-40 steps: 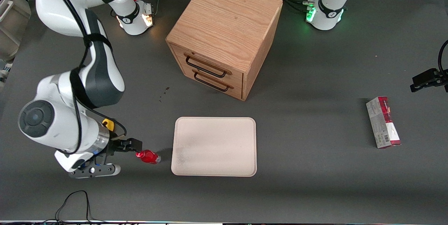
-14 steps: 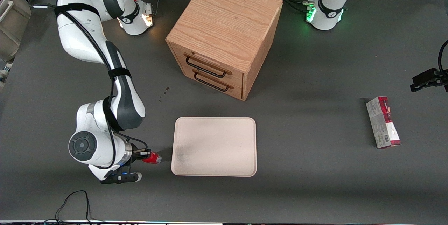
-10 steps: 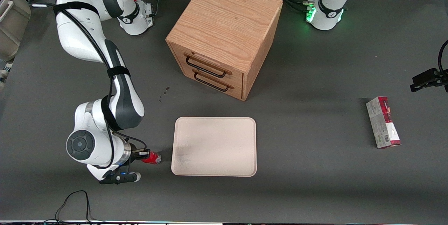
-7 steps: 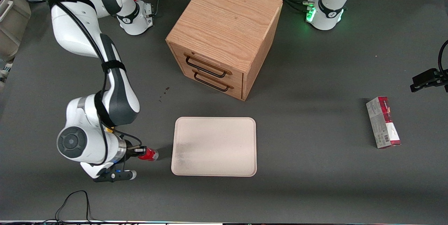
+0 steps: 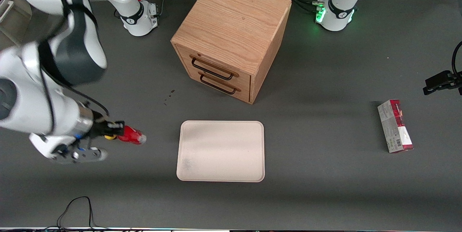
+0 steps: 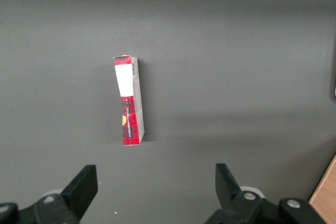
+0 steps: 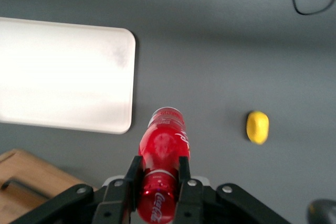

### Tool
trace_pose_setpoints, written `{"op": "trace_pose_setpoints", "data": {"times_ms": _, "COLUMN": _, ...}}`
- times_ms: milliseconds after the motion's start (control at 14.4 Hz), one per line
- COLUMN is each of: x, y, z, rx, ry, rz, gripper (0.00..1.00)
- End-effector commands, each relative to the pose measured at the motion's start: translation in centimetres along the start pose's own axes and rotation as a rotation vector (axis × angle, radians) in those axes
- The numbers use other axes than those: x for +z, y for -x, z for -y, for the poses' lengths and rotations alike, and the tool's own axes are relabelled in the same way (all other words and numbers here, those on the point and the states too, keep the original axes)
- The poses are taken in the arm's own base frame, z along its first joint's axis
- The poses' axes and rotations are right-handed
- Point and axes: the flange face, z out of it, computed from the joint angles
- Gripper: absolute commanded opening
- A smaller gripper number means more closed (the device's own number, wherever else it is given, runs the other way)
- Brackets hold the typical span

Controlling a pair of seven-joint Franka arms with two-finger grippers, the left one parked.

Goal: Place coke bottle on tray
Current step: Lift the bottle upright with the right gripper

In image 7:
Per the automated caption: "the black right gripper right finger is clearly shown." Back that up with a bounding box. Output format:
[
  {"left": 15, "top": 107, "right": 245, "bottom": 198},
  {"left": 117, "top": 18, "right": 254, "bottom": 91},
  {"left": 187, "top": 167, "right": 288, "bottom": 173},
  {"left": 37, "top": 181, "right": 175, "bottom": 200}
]
[{"left": 176, "top": 155, "right": 292, "bottom": 224}]

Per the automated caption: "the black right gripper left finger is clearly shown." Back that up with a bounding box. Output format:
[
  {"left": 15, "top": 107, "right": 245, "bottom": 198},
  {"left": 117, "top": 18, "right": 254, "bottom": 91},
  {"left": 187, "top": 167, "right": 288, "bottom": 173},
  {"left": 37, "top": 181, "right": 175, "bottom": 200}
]
[{"left": 10, "top": 155, "right": 144, "bottom": 224}]

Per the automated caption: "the red coke bottle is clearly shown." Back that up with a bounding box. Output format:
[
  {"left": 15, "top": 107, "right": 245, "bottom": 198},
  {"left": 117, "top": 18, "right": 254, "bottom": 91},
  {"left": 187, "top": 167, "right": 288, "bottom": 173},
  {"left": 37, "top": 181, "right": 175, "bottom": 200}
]
[{"left": 136, "top": 106, "right": 191, "bottom": 223}]

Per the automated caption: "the white rectangular tray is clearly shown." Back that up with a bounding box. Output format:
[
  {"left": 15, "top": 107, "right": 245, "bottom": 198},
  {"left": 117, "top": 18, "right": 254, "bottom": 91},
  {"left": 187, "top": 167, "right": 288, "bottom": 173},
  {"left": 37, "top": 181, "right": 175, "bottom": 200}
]
[{"left": 0, "top": 16, "right": 137, "bottom": 135}]

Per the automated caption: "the wooden two-drawer cabinet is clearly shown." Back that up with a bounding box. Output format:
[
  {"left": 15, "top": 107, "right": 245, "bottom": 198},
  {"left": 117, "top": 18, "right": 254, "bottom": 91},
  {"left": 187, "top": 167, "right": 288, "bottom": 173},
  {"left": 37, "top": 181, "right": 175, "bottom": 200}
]
[{"left": 0, "top": 149, "right": 99, "bottom": 224}]

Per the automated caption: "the yellow lemon-shaped object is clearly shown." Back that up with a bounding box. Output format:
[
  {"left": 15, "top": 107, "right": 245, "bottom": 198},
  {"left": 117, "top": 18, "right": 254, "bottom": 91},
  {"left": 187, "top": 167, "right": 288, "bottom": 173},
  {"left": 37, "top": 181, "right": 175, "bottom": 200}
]
[{"left": 246, "top": 110, "right": 270, "bottom": 145}]

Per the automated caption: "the black metal drawer handle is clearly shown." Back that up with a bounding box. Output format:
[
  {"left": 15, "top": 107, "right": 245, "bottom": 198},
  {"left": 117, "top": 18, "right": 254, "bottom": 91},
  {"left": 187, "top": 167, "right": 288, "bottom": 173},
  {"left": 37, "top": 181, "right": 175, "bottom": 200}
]
[{"left": 0, "top": 179, "right": 50, "bottom": 198}]

